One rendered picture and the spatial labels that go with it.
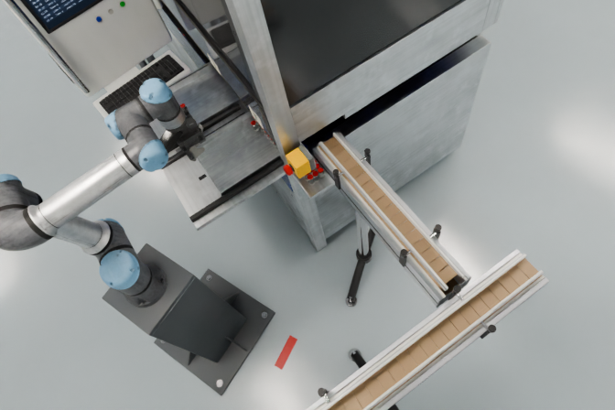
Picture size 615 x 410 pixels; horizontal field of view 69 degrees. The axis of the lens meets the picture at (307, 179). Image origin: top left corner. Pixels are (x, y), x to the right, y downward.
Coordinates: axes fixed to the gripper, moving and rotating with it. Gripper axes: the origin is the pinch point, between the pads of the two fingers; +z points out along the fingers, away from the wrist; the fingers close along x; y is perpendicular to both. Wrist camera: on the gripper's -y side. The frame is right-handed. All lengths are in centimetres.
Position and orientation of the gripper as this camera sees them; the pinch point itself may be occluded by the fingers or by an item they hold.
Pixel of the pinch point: (191, 158)
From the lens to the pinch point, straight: 155.6
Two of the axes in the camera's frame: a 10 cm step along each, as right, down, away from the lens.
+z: 1.4, 4.8, 8.7
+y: 8.2, -5.4, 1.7
